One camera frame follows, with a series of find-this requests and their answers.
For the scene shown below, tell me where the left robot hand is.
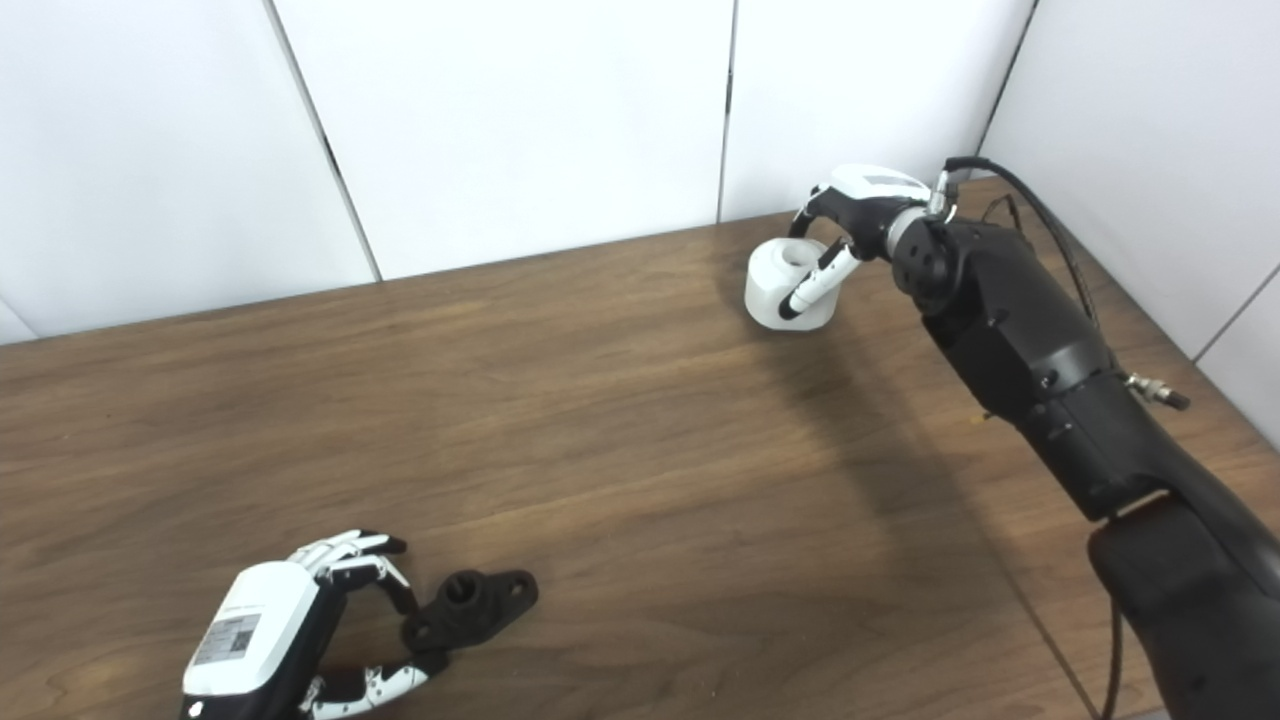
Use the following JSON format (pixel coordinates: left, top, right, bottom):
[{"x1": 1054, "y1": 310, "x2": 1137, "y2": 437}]
[{"x1": 180, "y1": 530, "x2": 449, "y2": 720}]

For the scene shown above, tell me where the black flanged holder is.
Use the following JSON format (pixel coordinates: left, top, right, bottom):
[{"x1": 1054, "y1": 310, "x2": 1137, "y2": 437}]
[{"x1": 402, "y1": 569, "x2": 539, "y2": 653}]

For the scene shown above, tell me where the round white plastic piece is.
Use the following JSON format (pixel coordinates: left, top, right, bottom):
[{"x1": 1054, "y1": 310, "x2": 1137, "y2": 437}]
[{"x1": 744, "y1": 238, "x2": 846, "y2": 333}]

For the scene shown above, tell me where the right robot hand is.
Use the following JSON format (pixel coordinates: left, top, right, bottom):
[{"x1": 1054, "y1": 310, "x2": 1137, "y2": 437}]
[{"x1": 778, "y1": 164, "x2": 936, "y2": 321}]

